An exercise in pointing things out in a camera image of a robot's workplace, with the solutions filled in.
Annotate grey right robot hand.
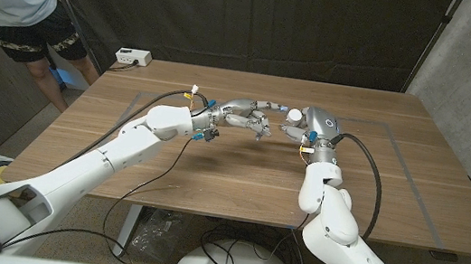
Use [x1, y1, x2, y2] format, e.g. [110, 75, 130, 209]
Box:
[277, 102, 346, 151]

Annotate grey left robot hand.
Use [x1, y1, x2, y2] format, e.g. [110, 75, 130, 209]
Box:
[189, 91, 289, 146]

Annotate clear medicine bottle white cap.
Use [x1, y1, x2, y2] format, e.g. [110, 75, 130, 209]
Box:
[285, 107, 306, 129]

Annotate white power strip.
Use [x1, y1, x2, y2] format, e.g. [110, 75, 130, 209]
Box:
[113, 46, 154, 69]

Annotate clear plastic bag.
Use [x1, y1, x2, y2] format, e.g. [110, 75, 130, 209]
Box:
[128, 204, 192, 264]

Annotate white table leg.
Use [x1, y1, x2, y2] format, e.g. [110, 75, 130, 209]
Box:
[110, 202, 146, 260]

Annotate black left wrist camera module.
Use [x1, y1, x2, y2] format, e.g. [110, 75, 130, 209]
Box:
[191, 125, 222, 145]

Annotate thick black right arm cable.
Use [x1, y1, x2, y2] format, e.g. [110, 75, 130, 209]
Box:
[197, 115, 391, 264]

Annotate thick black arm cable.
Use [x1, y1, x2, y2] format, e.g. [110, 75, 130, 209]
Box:
[197, 115, 391, 264]
[58, 75, 212, 185]

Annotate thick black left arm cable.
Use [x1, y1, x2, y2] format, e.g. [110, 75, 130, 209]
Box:
[58, 75, 212, 185]

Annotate black power strip cable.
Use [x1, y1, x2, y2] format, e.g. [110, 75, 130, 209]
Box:
[108, 55, 140, 76]

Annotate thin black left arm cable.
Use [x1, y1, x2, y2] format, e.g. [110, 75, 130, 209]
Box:
[0, 114, 194, 264]

